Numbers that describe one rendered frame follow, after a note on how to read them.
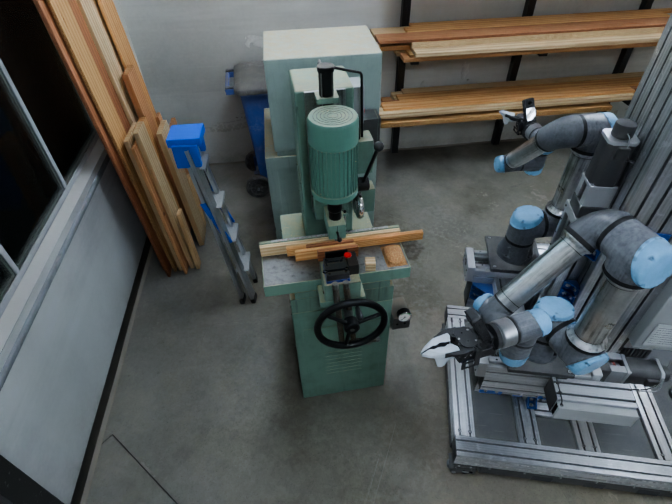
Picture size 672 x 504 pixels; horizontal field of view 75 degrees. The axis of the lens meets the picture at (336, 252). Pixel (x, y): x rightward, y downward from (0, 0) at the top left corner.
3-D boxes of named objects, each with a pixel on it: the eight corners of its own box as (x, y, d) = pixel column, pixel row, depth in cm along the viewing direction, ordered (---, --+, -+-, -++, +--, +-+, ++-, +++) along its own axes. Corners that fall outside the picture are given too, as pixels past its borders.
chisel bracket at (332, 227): (329, 242, 177) (328, 226, 172) (324, 221, 187) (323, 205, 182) (347, 240, 178) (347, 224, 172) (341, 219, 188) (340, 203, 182)
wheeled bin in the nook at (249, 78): (246, 202, 363) (223, 87, 297) (244, 167, 402) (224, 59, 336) (322, 193, 370) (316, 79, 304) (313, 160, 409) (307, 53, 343)
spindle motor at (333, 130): (314, 208, 160) (309, 130, 138) (308, 181, 172) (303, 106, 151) (362, 203, 162) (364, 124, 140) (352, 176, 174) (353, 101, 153)
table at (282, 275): (265, 315, 169) (263, 305, 165) (262, 261, 191) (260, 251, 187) (417, 294, 176) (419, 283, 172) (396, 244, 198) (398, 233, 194)
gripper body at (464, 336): (459, 372, 112) (500, 358, 115) (463, 349, 107) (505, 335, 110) (444, 350, 118) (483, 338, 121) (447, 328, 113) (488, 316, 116)
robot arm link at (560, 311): (547, 312, 158) (559, 286, 149) (573, 341, 149) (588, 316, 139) (518, 320, 155) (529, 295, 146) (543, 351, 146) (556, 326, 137)
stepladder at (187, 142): (234, 306, 283) (162, 145, 202) (236, 278, 302) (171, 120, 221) (259, 302, 283) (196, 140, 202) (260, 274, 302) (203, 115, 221)
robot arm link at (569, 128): (555, 143, 148) (494, 179, 197) (586, 141, 149) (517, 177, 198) (550, 110, 149) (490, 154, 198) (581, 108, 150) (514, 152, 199)
